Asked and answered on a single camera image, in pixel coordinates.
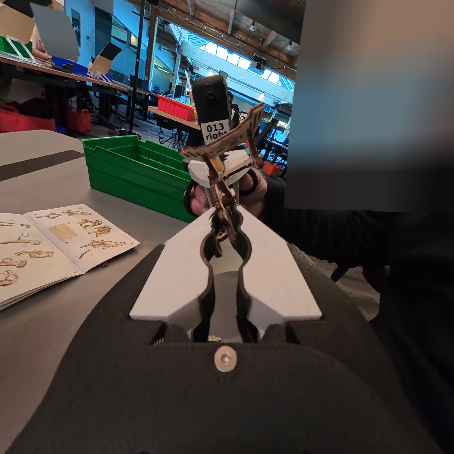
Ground person's black jacket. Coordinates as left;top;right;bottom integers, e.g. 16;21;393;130
284;209;454;454

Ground cardboard flap box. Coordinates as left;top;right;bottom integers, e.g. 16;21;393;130
89;43;123;80

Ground black pole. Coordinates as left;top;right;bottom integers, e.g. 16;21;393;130
129;0;148;133

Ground person's right forearm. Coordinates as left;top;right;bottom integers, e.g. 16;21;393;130
261;177;391;274

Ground green plastic bin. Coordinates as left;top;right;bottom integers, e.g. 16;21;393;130
81;135;197;223

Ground red bag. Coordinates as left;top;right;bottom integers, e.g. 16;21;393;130
0;103;57;132

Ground green white frame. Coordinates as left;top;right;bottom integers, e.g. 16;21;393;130
0;35;36;62

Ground red canister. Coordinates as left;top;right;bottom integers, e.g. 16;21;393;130
67;108;92;135

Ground wooden background table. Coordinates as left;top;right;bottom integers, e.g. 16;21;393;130
148;106;201;131

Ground blue plastic bins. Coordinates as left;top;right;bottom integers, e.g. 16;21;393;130
52;57;89;77

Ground wooden model frame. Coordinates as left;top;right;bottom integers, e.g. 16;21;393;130
178;103;265;259

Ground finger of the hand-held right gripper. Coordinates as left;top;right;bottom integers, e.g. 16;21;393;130
223;149;256;206
187;158;218;210

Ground instruction booklet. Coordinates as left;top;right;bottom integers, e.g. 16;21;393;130
0;204;140;311

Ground person's right hand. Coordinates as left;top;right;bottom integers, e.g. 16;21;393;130
188;170;268;218

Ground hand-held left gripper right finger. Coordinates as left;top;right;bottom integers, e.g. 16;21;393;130
235;206;323;344

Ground long work table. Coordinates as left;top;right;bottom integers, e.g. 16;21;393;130
0;56;153;97

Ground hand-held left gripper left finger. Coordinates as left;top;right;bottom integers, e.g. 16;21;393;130
129;207;217;343

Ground red plastic bin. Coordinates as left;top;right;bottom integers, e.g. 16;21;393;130
157;94;197;121

